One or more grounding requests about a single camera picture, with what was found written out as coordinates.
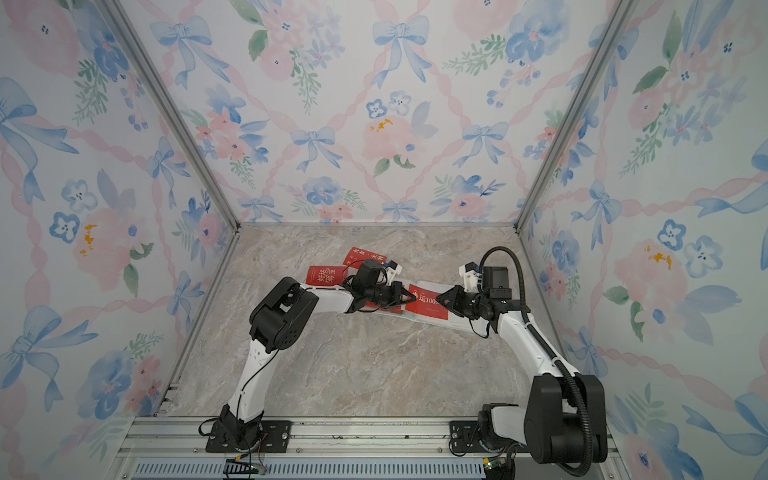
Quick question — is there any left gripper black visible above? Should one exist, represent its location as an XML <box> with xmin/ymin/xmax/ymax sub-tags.
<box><xmin>366</xmin><ymin>283</ymin><xmax>417</xmax><ymax>311</ymax></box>

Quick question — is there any red card 100 percent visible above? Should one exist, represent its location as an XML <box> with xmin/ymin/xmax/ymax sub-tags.
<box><xmin>405</xmin><ymin>285</ymin><xmax>449</xmax><ymax>321</ymax></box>

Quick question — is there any red card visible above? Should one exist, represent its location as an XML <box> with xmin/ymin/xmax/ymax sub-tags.
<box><xmin>343</xmin><ymin>247</ymin><xmax>388</xmax><ymax>269</ymax></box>
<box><xmin>305</xmin><ymin>266</ymin><xmax>348</xmax><ymax>287</ymax></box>

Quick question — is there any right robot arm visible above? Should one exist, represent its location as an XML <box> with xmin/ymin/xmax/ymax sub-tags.
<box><xmin>436</xmin><ymin>246</ymin><xmax>608</xmax><ymax>478</ymax></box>

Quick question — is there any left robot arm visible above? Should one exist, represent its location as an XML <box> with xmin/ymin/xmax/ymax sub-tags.
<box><xmin>209</xmin><ymin>259</ymin><xmax>417</xmax><ymax>452</ymax></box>

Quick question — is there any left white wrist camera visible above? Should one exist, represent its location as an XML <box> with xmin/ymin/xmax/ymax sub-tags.
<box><xmin>385</xmin><ymin>260</ymin><xmax>402</xmax><ymax>285</ymax></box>

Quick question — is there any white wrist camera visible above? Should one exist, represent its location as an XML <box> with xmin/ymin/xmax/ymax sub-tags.
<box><xmin>459</xmin><ymin>262</ymin><xmax>482</xmax><ymax>293</ymax></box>
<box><xmin>385</xmin><ymin>260</ymin><xmax>402</xmax><ymax>285</ymax></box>

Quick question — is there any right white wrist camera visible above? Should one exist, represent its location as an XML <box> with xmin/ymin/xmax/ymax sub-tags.
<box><xmin>459</xmin><ymin>262</ymin><xmax>482</xmax><ymax>293</ymax></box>

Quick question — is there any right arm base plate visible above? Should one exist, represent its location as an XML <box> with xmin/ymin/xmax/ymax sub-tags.
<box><xmin>449</xmin><ymin>420</ymin><xmax>528</xmax><ymax>456</ymax></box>

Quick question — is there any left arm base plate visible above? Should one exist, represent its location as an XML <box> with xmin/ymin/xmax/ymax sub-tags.
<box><xmin>205</xmin><ymin>420</ymin><xmax>293</xmax><ymax>454</ymax></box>

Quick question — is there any left aluminium corner post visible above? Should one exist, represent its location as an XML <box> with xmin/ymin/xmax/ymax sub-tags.
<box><xmin>95</xmin><ymin>0</ymin><xmax>240</xmax><ymax>233</ymax></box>

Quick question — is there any aluminium corner post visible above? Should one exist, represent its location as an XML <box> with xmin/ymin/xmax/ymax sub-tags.
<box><xmin>515</xmin><ymin>0</ymin><xmax>636</xmax><ymax>236</ymax></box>
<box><xmin>95</xmin><ymin>0</ymin><xmax>240</xmax><ymax>233</ymax></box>

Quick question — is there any aluminium front rail frame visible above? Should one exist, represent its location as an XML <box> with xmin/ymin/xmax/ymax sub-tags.
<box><xmin>104</xmin><ymin>415</ymin><xmax>631</xmax><ymax>480</ymax></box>

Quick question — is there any right aluminium corner post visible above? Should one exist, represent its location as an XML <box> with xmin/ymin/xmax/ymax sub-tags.
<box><xmin>515</xmin><ymin>0</ymin><xmax>636</xmax><ymax>236</ymax></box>

